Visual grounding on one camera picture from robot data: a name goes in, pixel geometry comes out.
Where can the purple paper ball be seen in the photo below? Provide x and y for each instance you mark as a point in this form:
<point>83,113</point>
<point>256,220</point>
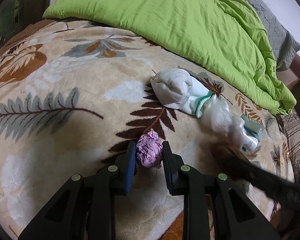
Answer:
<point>148,150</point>

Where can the grey quilted pillow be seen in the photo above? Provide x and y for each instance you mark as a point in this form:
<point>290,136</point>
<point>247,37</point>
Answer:
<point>277,35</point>

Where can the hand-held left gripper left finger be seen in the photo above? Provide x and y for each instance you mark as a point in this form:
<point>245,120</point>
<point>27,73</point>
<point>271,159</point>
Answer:
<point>131,165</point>

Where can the teal packet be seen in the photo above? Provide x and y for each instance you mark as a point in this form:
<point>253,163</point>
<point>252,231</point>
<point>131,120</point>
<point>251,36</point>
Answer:
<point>253,125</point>

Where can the brown striped pillow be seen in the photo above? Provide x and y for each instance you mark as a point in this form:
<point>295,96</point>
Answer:
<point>292,135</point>

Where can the green quilt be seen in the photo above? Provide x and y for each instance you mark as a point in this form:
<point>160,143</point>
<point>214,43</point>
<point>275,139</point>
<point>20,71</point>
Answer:
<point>165,25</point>

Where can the leaf-print fleece blanket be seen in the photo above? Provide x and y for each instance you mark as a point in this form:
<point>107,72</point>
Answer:
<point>65,135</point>

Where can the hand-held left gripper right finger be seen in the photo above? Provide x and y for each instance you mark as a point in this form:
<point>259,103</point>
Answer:
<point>168,177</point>

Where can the white glove with green trim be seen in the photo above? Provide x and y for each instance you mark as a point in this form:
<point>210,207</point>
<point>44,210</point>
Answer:
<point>175,90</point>

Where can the dark wooden glass door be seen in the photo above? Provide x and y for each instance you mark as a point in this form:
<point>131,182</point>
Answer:
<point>15,10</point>

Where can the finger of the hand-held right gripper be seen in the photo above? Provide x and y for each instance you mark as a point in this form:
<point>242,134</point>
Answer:
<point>240,167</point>

